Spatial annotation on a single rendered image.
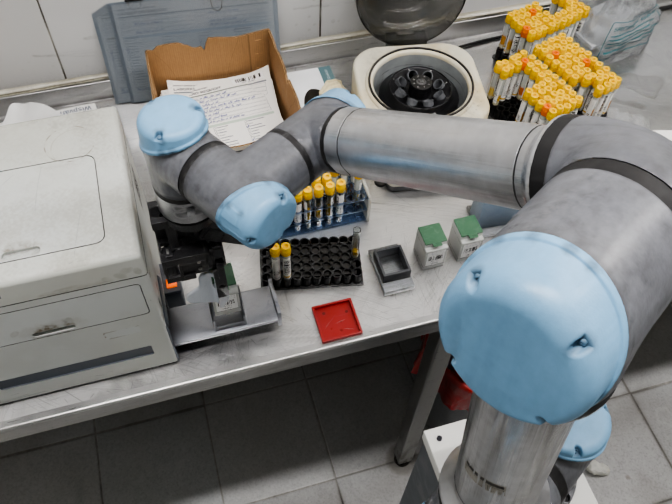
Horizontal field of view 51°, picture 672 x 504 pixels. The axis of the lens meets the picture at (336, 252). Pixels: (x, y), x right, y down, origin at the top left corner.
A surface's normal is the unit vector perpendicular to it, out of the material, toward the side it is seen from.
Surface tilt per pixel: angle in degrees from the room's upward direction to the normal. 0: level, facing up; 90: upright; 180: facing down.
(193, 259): 90
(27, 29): 90
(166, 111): 0
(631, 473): 0
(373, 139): 52
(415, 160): 68
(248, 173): 9
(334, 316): 0
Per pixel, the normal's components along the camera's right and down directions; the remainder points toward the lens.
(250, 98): 0.07, -0.56
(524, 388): -0.67, 0.50
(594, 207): -0.11, -0.68
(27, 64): 0.29, 0.79
